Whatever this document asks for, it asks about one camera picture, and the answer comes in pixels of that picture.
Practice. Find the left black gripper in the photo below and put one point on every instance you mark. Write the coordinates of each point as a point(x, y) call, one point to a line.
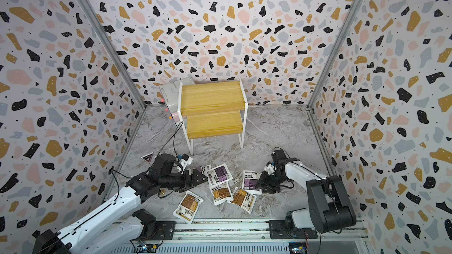
point(186, 184)

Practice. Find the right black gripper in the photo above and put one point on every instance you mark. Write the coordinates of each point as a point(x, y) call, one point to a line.
point(263, 184)

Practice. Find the purple coffee bag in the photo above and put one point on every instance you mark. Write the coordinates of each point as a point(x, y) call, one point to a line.
point(205, 168)
point(251, 182)
point(219, 175)

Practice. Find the two-tier wooden white shelf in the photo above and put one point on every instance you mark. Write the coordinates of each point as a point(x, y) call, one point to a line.
point(212, 109)

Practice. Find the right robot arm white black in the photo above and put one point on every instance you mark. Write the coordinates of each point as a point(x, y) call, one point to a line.
point(329, 207)

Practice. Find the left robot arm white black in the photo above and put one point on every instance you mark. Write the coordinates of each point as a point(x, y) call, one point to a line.
point(121, 219)

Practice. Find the brown coffee bag right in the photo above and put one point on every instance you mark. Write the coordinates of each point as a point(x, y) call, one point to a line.
point(243, 199)

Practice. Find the brown coffee bag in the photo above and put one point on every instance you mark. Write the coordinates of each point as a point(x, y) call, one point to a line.
point(221, 194)
point(243, 199)
point(188, 207)

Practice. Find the brown coffee bag middle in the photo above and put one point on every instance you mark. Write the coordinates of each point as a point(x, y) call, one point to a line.
point(221, 194)

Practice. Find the brown coffee bag front left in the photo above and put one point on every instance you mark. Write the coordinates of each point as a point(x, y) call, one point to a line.
point(188, 207)

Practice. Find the white box behind shelf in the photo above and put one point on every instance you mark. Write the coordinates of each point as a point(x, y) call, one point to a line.
point(170, 93)

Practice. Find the triangular warning sticker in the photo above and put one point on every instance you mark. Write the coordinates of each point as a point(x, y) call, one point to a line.
point(148, 158)

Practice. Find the pink item beside box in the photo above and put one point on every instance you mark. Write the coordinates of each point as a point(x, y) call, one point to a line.
point(176, 118)

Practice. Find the right corner aluminium profile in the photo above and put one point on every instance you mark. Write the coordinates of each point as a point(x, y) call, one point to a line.
point(335, 51)

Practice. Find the corner aluminium profile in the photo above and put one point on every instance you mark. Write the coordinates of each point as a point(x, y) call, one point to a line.
point(99, 30)
point(335, 51)

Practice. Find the left corner aluminium profile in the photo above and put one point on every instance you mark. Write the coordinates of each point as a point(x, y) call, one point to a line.
point(99, 30)

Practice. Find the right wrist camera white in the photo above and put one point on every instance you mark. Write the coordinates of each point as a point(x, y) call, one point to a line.
point(270, 168)

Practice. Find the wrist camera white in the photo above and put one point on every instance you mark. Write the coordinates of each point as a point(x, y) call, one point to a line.
point(270, 168)
point(185, 160)

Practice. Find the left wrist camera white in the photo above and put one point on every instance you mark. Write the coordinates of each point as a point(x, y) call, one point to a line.
point(185, 160)

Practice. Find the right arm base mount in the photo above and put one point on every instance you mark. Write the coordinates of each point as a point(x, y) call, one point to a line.
point(283, 229)

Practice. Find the aluminium front rail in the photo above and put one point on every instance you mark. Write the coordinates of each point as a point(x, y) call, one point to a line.
point(246, 236)

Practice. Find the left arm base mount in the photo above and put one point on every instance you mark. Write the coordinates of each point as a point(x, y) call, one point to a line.
point(155, 231)

